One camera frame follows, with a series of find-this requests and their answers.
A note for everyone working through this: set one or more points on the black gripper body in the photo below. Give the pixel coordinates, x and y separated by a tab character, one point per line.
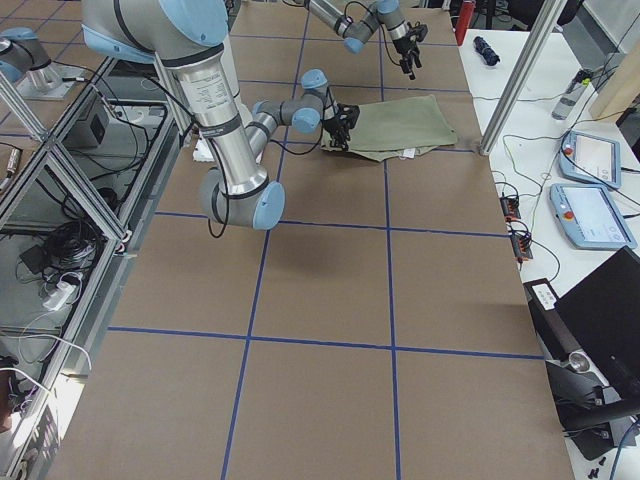
334	123
404	49

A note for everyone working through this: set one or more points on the olive green long-sleeve shirt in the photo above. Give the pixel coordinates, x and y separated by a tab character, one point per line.
387	129

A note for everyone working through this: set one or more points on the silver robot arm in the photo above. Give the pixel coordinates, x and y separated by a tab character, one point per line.
187	38
356	23

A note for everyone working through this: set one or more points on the red cylinder bottle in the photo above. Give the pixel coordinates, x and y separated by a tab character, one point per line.
466	11

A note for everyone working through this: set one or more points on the dark blue folded umbrella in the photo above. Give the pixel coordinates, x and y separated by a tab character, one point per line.
485	51

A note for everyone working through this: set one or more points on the blue teach pendant far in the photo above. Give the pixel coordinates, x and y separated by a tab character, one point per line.
589	158

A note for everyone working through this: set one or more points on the blue teach pendant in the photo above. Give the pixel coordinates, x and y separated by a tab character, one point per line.
589	158
589	218

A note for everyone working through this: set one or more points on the blue teach pendant near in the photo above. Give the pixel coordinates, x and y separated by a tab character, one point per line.
589	218

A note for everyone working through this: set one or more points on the white power strip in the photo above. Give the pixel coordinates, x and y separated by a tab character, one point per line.
61	295

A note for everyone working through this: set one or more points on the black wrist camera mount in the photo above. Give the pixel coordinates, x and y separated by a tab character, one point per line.
416	32
347	115

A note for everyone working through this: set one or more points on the aluminium frame post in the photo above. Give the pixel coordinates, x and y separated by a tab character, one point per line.
535	42

